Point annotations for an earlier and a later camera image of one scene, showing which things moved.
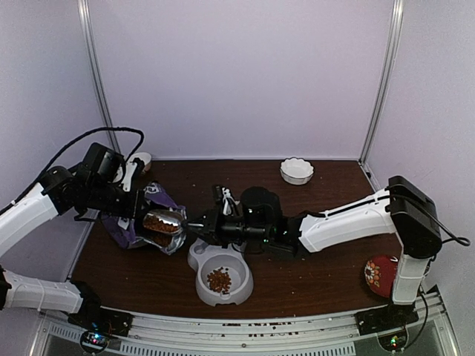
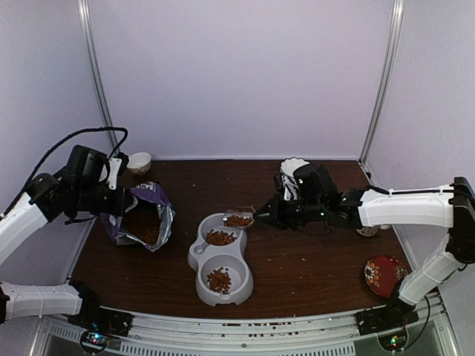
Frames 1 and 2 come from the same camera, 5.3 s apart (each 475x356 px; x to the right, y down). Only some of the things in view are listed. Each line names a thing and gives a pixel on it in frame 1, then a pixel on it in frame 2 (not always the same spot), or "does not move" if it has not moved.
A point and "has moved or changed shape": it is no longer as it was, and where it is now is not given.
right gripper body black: x=220 y=231 to x=292 y=216
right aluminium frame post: x=386 y=79 does not move
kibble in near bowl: x=219 y=280 does not move
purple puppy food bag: x=125 y=232 has moved or changed shape
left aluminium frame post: x=98 y=75 does not move
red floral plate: x=380 y=274 does not move
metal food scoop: x=168 y=221 has moved or changed shape
